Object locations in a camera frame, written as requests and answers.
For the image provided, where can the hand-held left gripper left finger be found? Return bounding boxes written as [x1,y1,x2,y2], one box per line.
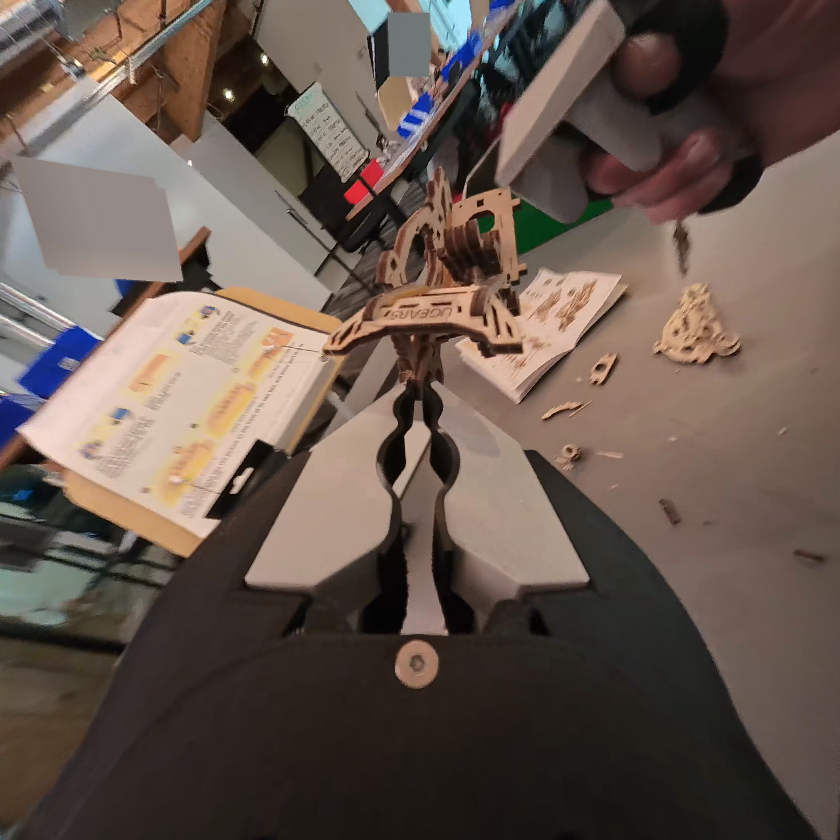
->
[244,384,409,602]

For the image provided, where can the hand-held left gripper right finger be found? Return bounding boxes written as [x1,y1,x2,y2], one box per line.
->
[423,382,590,616]

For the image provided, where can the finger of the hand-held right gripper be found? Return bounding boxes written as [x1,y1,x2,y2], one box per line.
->
[462,147,500,193]
[495,0,627,191]

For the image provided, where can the brown wooden model assembly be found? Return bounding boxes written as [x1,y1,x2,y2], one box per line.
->
[322,167,529,401]

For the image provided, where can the pale wooden parts sheet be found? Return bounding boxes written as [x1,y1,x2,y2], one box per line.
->
[653,283,742,365]

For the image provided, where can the person's right hand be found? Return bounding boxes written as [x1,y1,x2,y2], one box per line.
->
[584,0,840,227]

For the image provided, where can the blue striped storage bin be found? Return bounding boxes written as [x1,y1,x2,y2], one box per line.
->
[443,29,487,83]
[397,92,437,140]

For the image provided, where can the stacked green plastic bins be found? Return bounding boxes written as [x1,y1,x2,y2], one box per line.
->
[515,197,614,257]

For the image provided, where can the red plastic bin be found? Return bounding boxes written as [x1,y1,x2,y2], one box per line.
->
[344,161,385,206]

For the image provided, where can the black office chair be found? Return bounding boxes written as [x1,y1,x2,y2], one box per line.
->
[314,167,401,277]

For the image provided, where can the handwritten whiteboard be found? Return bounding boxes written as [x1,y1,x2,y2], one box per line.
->
[287,82,370,185]

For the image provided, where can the open instruction booklet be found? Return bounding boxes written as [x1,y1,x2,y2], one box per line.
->
[456,268,629,404]

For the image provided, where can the wooden book stand white base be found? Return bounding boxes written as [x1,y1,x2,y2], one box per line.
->
[62,287,345,559]

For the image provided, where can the white printed instruction page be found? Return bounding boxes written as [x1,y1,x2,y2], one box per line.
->
[16,292,329,539]

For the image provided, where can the blue storage crate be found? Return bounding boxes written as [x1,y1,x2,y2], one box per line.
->
[16,325,106,401]

